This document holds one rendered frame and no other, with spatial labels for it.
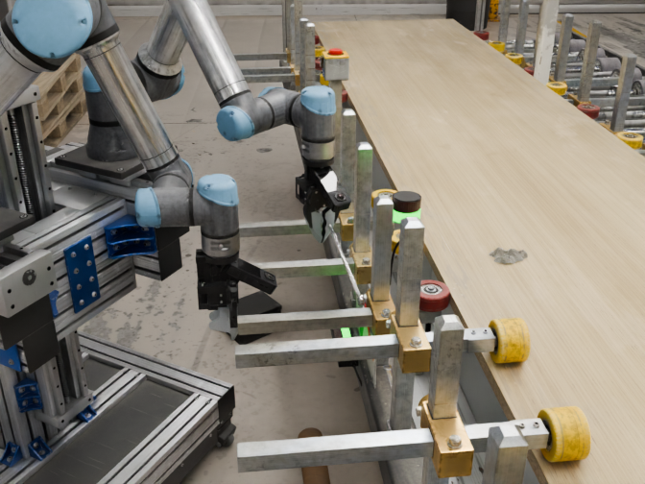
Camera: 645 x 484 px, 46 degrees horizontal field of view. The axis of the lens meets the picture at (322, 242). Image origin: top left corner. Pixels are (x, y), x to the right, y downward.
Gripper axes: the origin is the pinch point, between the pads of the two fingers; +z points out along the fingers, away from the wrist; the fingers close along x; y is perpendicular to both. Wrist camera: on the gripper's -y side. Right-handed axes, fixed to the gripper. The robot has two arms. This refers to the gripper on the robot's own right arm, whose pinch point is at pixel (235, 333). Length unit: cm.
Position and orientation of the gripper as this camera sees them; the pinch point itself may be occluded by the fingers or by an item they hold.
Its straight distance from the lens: 161.4
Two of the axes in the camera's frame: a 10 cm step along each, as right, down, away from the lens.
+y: -9.9, 0.4, -1.1
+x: 1.1, 4.6, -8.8
